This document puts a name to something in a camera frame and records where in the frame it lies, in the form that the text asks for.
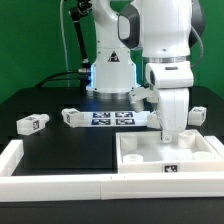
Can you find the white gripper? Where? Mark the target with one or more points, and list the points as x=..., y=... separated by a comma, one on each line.
x=168, y=92

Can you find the white square table top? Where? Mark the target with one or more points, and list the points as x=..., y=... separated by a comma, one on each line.
x=145, y=152

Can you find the white sheet with markers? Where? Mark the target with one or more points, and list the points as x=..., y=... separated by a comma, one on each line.
x=115, y=118

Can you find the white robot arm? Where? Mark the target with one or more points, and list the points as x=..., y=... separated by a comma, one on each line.
x=143, y=55

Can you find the white U-shaped fence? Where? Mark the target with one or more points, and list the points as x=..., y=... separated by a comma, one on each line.
x=100, y=186

